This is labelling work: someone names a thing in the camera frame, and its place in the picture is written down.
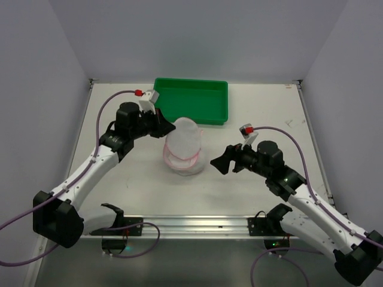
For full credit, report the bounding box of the green plastic tray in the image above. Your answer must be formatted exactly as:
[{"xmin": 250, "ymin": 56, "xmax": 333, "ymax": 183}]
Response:
[{"xmin": 154, "ymin": 78, "xmax": 229, "ymax": 126}]

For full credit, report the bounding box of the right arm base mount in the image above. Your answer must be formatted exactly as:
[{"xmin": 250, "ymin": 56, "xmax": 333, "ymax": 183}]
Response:
[{"xmin": 247, "ymin": 203, "xmax": 293, "ymax": 249}]

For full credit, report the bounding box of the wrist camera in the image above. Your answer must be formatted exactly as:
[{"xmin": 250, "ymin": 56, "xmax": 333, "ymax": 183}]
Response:
[
  {"xmin": 139, "ymin": 90, "xmax": 159, "ymax": 114},
  {"xmin": 239, "ymin": 124, "xmax": 258, "ymax": 149}
]

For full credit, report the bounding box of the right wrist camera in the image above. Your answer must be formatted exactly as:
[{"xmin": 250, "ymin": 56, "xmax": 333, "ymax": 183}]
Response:
[{"xmin": 239, "ymin": 124, "xmax": 258, "ymax": 149}]

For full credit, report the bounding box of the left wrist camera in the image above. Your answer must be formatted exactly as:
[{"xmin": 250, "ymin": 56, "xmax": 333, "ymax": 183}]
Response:
[{"xmin": 139, "ymin": 90, "xmax": 159, "ymax": 114}]

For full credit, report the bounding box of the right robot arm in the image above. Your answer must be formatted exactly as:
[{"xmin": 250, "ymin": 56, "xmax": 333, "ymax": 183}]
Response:
[{"xmin": 210, "ymin": 141, "xmax": 382, "ymax": 286}]

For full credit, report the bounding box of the aluminium mounting rail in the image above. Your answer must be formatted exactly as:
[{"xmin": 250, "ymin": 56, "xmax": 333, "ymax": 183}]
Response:
[{"xmin": 81, "ymin": 212, "xmax": 266, "ymax": 239}]

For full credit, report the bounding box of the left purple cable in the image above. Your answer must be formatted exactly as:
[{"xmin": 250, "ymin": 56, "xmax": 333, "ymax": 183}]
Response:
[{"xmin": 0, "ymin": 88, "xmax": 143, "ymax": 267}]

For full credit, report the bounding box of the white mesh laundry bag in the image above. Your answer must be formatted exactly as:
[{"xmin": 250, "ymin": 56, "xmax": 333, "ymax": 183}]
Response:
[{"xmin": 163, "ymin": 117, "xmax": 206, "ymax": 176}]

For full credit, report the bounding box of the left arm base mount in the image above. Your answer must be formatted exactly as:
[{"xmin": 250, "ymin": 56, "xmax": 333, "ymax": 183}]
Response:
[{"xmin": 90, "ymin": 203, "xmax": 144, "ymax": 256}]

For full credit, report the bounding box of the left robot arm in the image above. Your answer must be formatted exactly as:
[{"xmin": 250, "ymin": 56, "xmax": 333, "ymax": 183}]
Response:
[{"xmin": 32, "ymin": 102, "xmax": 175, "ymax": 248}]

